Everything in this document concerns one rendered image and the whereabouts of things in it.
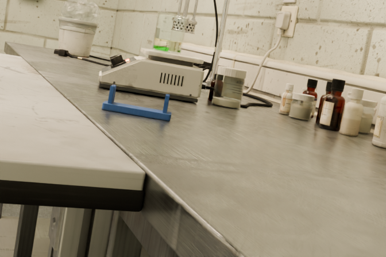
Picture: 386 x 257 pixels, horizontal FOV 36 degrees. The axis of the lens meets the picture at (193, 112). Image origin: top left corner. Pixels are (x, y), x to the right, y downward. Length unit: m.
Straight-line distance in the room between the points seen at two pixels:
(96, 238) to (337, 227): 0.21
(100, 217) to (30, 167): 0.08
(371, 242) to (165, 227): 0.15
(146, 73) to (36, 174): 0.69
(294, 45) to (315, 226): 1.24
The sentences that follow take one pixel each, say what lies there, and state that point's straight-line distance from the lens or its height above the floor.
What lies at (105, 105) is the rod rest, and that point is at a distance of 0.87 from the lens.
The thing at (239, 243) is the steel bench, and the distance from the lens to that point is 0.38.
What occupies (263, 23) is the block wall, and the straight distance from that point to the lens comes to 1.86.
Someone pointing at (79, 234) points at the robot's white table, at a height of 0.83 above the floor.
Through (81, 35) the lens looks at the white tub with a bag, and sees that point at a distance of 2.15.
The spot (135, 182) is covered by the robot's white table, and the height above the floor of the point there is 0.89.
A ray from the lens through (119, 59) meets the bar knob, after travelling 1.20.
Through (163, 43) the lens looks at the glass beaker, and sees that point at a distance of 1.22.
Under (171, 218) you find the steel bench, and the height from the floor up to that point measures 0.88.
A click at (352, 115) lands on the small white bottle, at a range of 1.13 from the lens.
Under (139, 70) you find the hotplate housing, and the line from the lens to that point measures 1.17.
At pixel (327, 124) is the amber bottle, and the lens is 1.17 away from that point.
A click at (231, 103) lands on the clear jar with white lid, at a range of 1.21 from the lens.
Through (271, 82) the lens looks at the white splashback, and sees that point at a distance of 1.66.
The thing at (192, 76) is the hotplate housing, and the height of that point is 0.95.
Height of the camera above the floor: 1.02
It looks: 6 degrees down
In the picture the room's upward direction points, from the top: 10 degrees clockwise
